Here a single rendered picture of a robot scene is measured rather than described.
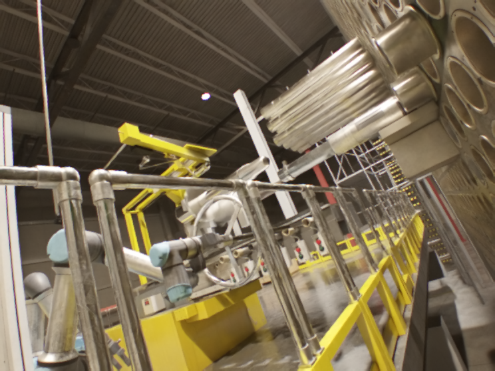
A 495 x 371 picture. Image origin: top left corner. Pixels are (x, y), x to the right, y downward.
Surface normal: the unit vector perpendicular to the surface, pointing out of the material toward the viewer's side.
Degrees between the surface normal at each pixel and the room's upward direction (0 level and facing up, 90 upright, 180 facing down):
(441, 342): 90
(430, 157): 90
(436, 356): 90
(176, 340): 90
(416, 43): 131
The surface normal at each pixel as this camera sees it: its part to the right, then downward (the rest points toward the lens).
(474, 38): -0.22, 0.56
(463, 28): 0.05, 0.78
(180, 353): -0.59, -0.04
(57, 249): -0.04, -0.43
